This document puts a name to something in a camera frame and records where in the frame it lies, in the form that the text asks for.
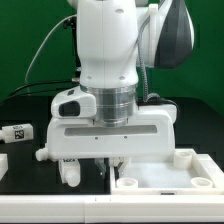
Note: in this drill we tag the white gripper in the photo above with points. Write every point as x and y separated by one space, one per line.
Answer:
148 133

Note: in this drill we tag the white square table top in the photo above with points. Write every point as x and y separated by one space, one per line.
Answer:
184 173

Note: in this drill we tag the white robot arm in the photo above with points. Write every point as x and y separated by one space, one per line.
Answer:
111 115

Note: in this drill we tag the white left obstacle block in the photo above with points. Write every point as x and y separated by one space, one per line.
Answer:
3 165

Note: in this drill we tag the white front obstacle rail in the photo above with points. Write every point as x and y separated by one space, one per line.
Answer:
111 208

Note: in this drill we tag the black camera stand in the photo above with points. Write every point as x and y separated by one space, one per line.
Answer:
72 23

